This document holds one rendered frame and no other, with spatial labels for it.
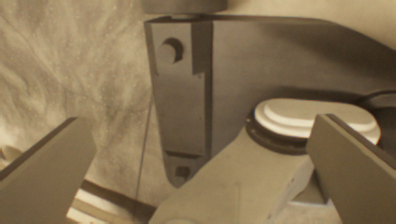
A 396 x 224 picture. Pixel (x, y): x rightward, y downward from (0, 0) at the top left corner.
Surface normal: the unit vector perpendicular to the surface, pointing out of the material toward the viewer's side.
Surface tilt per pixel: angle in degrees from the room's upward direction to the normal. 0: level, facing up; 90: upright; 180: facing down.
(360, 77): 0
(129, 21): 0
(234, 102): 0
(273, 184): 90
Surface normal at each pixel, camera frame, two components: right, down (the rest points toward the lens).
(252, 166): -0.02, -0.86
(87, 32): -0.21, 0.51
